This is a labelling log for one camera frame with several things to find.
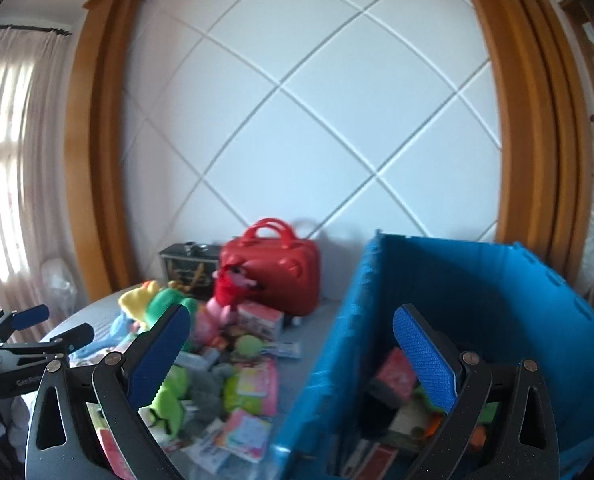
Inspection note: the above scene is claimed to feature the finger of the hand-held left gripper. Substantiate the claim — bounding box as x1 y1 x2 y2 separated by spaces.
0 304 50 337
0 323 96 361

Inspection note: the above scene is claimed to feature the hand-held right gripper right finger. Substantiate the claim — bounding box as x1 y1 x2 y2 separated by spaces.
392 303 561 480

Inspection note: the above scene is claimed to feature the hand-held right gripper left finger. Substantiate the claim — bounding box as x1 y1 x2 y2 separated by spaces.
24 304 192 480

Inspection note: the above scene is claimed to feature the blue plastic storage bin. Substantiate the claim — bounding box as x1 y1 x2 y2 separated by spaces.
271 230 594 480

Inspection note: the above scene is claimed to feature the grey cloth-covered desktop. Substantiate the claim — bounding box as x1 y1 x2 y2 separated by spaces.
42 284 350 480

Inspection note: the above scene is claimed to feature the pink patterned box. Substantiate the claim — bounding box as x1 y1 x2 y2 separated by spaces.
374 346 418 402

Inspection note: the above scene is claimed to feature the dark green plush toy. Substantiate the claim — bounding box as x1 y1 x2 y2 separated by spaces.
146 286 198 333

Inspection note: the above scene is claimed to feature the yellow and blue plush toy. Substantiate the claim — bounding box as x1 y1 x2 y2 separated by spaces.
69 280 164 359

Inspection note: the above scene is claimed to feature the white carton box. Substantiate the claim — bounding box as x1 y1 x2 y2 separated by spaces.
388 400 434 437

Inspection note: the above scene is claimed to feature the grey plush toy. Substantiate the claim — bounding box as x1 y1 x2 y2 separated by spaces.
183 362 236 438

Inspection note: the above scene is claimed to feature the pink pig plush toy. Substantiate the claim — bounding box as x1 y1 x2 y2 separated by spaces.
193 297 238 348

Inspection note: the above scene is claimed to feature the round green plush ball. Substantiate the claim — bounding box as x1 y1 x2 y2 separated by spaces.
233 334 264 362

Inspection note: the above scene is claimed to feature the black gift box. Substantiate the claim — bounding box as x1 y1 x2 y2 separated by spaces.
159 242 224 302

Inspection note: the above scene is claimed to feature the pink card pack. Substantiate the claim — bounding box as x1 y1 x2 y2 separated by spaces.
221 359 279 419

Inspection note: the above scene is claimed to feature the red dress pig plush toy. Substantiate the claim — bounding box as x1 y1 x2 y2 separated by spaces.
212 264 258 311

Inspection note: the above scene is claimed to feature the white flat packet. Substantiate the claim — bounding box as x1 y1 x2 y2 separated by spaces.
179 417 230 473

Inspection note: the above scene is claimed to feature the pink booklet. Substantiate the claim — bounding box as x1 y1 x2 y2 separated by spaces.
86 402 135 480

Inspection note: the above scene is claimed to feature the small white toy carton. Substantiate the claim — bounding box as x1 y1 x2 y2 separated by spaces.
236 302 284 339

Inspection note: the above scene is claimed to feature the red booklet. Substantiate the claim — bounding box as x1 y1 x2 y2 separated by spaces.
341 440 398 480

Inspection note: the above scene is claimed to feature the colourful card pack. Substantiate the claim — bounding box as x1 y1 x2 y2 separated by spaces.
213 407 274 464

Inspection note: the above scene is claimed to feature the red toy suitcase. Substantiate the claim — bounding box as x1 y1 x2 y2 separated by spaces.
219 217 322 317

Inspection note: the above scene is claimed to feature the sheer window curtain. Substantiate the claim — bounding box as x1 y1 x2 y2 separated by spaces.
0 27 74 313

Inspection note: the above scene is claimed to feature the black curtain rod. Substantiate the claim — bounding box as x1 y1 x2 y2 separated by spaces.
0 23 72 37

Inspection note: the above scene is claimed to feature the wooden slat partition screen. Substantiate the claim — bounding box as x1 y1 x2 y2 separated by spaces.
558 0 594 111

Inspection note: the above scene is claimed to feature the wooden wall panel frame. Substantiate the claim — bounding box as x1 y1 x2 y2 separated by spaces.
64 0 594 307

